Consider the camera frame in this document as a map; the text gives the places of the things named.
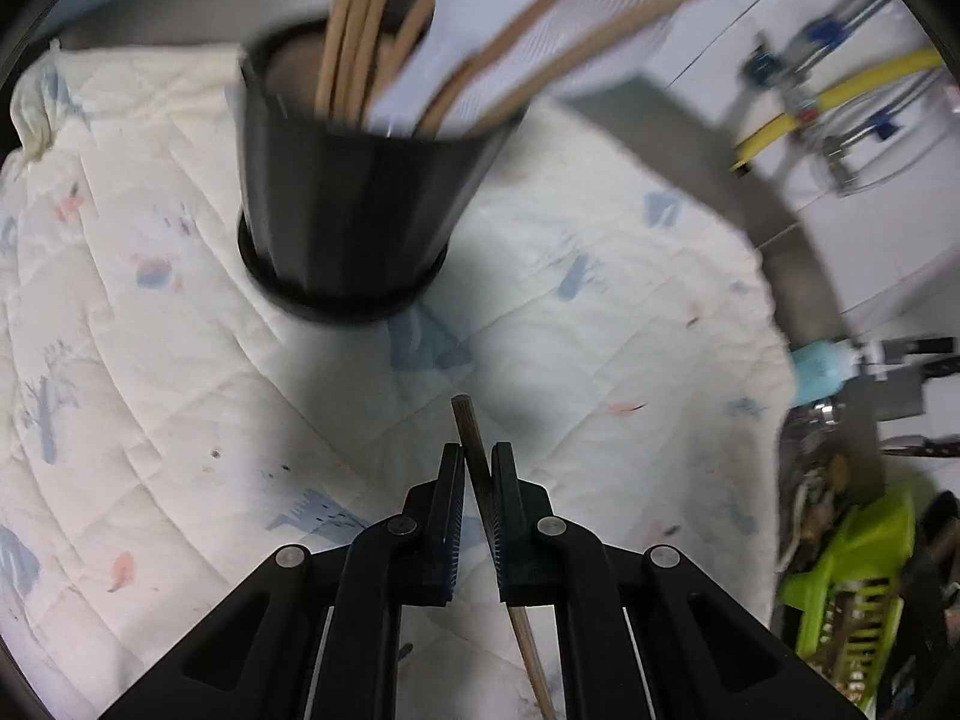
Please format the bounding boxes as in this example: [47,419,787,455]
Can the yellow gas hose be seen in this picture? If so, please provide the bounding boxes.
[731,49,946,175]

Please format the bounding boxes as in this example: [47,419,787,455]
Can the cream quilted printed cloth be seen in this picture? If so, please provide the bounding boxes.
[0,41,796,720]

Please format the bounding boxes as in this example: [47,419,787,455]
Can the metal angle valve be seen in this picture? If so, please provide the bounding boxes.
[821,131,872,197]

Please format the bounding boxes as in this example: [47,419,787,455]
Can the black utensil holder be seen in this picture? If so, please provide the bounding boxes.
[236,19,530,325]

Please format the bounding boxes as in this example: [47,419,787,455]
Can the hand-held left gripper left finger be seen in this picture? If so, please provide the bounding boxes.
[97,442,466,720]

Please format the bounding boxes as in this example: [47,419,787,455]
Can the green plastic basket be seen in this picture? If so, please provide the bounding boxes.
[776,484,920,713]

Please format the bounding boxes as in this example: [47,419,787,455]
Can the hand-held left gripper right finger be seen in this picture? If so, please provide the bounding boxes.
[490,442,863,720]

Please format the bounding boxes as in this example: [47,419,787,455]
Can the braided metal hose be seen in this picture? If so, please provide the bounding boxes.
[780,0,897,68]
[874,82,955,137]

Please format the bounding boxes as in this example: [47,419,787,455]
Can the blue soap bottle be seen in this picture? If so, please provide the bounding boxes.
[791,341,861,406]

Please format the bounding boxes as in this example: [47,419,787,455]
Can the metal valve red handle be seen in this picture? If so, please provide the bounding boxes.
[742,34,820,112]

